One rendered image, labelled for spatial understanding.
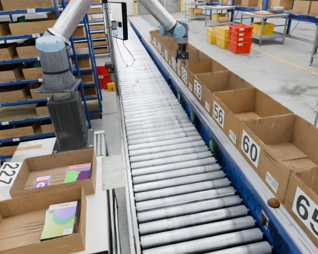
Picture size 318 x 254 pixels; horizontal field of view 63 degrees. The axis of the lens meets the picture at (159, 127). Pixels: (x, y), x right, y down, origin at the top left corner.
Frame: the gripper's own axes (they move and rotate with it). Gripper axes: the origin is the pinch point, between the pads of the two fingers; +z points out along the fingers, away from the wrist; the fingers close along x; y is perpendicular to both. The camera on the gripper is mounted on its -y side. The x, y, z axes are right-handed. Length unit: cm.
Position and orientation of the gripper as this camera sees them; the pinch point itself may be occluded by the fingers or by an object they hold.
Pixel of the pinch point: (181, 67)
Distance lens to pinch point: 215.8
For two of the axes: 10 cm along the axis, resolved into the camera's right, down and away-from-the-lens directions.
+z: 0.6, 8.7, 4.8
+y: 1.7, 4.7, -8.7
